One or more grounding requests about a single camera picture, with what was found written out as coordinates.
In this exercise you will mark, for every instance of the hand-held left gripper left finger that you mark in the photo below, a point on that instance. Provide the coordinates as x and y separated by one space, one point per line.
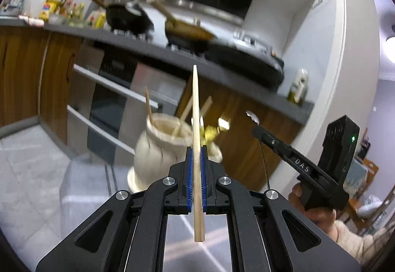
189 178

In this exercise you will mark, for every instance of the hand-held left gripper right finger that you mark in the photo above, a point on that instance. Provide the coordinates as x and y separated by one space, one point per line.
203 178

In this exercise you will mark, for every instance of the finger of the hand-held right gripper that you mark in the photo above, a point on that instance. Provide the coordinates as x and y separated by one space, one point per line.
287 153

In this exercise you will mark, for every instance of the yellow tulip spoon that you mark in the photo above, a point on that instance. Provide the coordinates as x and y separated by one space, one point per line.
208 133

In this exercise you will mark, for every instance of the white floral ceramic utensil holder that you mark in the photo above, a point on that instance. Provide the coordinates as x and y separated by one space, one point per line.
151 154

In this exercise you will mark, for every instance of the bamboo chopstick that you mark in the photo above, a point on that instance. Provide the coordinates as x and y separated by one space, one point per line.
149 107
197 124
186 111
206 106

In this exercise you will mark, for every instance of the person's right forearm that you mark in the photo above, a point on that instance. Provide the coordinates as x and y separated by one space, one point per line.
355 241

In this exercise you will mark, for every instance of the person's right hand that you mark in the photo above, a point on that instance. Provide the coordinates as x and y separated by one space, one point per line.
319 218

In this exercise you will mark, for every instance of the wooden base cabinet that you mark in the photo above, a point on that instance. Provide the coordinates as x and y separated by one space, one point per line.
31 74
247 142

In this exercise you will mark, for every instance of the white gold-rimmed ceramic saucer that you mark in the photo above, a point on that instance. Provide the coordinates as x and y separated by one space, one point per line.
134 182

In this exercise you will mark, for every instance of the white plastic bag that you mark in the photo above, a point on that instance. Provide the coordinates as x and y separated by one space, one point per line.
372 205

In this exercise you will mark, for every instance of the green oil bottle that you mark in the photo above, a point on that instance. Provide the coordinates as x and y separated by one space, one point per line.
299 87

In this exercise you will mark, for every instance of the black gas stove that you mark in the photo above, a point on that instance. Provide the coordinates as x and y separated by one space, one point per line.
247 62

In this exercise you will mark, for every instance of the stainless steel oven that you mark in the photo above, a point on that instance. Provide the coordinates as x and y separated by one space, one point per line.
108 99

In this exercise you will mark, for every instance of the yellow and white packet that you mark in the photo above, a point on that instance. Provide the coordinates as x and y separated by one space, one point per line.
98 20

